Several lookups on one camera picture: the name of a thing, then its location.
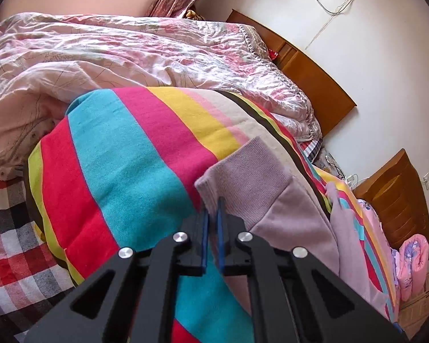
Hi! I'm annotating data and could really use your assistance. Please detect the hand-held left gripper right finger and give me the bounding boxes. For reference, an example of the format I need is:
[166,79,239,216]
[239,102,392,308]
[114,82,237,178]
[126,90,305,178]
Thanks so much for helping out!
[216,197,408,343]

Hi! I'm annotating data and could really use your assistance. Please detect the grey patterned cloth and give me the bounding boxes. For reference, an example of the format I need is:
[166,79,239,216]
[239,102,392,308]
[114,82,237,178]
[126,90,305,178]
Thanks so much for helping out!
[316,148,344,179]

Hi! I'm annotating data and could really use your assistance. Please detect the wooden headboard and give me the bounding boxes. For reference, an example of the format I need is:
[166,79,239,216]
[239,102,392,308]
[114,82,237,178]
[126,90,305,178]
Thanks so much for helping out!
[225,9,357,137]

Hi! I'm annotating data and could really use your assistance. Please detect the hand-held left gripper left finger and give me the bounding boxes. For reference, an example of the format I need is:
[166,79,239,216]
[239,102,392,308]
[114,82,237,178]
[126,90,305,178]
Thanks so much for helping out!
[23,209,211,343]

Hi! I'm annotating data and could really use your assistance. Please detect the folded pink floral quilt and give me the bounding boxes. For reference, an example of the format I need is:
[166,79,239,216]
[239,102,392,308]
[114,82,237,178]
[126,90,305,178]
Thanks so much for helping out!
[391,233,429,302]

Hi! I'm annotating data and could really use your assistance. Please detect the lilac knit sweater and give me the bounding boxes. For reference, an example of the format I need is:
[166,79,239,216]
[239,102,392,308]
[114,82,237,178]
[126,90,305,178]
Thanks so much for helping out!
[194,136,397,320]

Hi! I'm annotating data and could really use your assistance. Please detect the red plaid bed sheet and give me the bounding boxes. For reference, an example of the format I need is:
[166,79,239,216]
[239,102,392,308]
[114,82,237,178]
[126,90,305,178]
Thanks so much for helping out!
[0,169,76,343]

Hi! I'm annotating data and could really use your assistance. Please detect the colourful striped blanket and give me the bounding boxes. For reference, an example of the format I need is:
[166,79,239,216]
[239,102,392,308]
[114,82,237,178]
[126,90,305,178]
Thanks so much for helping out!
[25,86,401,343]

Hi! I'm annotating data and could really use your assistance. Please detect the wall cable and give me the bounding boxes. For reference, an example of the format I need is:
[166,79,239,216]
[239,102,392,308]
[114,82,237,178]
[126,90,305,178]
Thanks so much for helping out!
[305,0,370,51]

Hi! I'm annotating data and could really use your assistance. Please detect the pink bed sheet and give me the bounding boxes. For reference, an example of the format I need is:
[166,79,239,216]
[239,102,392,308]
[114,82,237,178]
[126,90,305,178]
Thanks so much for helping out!
[355,200,403,304]

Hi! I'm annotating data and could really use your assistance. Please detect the wooden nightstand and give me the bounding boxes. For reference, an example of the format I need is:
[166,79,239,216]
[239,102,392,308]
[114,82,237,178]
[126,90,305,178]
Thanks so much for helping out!
[354,148,429,258]

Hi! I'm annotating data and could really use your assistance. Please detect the white charger with cables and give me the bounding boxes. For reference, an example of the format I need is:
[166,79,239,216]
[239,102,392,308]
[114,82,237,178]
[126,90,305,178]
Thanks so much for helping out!
[338,173,360,188]

